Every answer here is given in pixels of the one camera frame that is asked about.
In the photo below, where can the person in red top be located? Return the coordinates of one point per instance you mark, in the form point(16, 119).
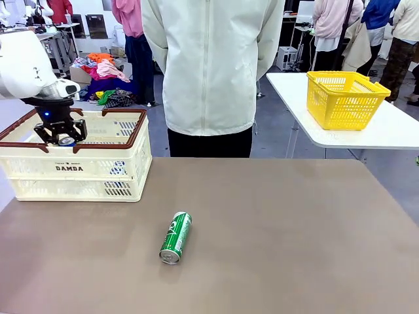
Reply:
point(60, 10)

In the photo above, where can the yellow plastic basket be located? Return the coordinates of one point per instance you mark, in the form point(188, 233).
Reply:
point(347, 104)

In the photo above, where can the cardboard box of clothes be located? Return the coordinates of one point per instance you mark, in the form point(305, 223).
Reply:
point(80, 76)

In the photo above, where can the white computer tower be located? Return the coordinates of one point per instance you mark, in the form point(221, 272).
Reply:
point(288, 58)

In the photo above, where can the beige hanging coat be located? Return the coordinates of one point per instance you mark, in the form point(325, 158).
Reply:
point(357, 45)

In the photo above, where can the green cloth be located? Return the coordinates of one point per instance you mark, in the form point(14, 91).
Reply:
point(106, 96)

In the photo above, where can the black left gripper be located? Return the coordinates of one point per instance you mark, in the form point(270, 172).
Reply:
point(52, 109)

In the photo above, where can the black framed panel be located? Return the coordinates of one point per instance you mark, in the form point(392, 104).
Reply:
point(78, 27)
point(97, 27)

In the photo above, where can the person in pink hoodie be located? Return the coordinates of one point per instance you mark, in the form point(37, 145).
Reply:
point(129, 19)

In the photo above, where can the checked dark cloth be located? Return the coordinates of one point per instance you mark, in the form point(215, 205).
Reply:
point(121, 98)

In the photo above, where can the blue Pocari Sweat can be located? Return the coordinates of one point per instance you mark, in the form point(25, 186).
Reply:
point(66, 141)

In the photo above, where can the person's white jacket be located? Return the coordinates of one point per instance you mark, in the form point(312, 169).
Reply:
point(212, 65)

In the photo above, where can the grey metal table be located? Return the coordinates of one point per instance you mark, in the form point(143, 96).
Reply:
point(60, 49)

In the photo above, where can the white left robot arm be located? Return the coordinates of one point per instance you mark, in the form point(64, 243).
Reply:
point(23, 65)

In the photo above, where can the orange cloth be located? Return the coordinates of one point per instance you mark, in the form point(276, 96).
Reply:
point(99, 58)

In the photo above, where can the dark blue cloth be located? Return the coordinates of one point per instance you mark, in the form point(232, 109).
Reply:
point(104, 85)

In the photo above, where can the person in camouflage trousers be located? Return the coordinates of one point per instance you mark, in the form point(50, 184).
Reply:
point(401, 55)

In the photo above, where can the person's black trousers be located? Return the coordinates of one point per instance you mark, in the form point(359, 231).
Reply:
point(209, 145)

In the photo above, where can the person in pale pink sweater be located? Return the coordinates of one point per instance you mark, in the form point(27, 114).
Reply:
point(330, 23)

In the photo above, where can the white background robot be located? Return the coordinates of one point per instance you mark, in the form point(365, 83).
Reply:
point(41, 8)

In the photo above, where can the pink cloth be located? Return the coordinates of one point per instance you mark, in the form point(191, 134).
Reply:
point(108, 70)

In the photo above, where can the cream plastic shopping basket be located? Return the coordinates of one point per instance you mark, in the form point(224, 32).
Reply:
point(78, 170)

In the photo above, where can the person in blue jacket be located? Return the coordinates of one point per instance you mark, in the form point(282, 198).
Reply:
point(379, 19)

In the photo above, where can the white side table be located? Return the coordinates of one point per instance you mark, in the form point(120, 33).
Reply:
point(386, 131)

